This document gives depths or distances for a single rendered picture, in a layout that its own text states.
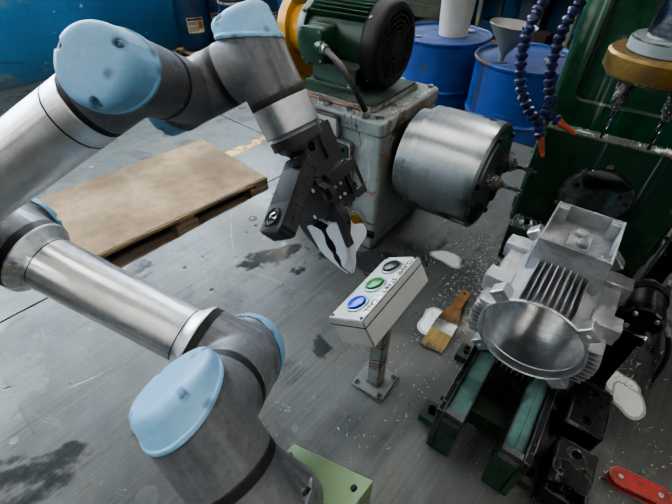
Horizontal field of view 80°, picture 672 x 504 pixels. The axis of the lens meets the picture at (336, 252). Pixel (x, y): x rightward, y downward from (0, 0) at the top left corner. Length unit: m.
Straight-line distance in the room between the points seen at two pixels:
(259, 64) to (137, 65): 0.15
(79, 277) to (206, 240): 0.56
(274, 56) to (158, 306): 0.37
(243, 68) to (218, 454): 0.43
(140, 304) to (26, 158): 0.25
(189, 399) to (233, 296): 0.56
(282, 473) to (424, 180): 0.65
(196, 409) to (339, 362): 0.44
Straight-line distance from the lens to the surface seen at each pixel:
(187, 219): 2.50
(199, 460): 0.49
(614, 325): 0.69
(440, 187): 0.91
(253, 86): 0.52
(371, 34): 0.95
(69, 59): 0.44
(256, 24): 0.52
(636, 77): 0.84
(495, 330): 0.76
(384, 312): 0.60
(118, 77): 0.41
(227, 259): 1.11
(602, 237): 0.77
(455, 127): 0.93
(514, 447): 0.71
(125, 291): 0.65
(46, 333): 1.11
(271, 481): 0.53
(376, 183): 0.98
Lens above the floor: 1.52
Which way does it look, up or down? 42 degrees down
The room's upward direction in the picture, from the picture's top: straight up
